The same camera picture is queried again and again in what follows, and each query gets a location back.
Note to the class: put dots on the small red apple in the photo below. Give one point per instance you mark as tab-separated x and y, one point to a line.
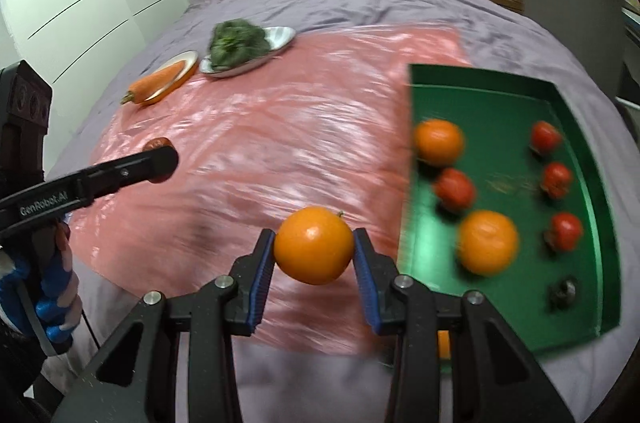
544	138

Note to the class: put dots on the carrot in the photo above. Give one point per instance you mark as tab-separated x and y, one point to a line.
152	84

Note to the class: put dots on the red tomato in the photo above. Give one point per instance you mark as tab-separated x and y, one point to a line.
556	180

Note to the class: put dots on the dark purple plum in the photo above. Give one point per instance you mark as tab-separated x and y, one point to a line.
562	294

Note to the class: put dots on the green tray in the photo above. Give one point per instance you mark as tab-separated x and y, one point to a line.
496	112

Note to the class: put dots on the orange rimmed white plate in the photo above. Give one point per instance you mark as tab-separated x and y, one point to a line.
191	59

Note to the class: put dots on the large orange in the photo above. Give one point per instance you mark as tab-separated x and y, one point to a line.
487	243

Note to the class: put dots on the pink plastic sheet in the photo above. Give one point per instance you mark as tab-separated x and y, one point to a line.
326	123

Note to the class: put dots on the small orange tangerine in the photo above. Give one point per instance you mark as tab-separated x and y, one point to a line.
438	143

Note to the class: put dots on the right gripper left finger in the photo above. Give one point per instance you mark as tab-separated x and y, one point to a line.
252	274

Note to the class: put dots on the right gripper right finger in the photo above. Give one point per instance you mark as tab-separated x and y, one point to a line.
375	274

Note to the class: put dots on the large red apple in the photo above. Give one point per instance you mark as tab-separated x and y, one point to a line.
455	190

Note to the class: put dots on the left blue white gloved hand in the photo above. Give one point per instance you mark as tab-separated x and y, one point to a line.
58	305

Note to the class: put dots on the green leafy vegetable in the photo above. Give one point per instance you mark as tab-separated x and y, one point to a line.
236	42

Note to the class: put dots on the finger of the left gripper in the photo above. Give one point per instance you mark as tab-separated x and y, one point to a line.
154	165

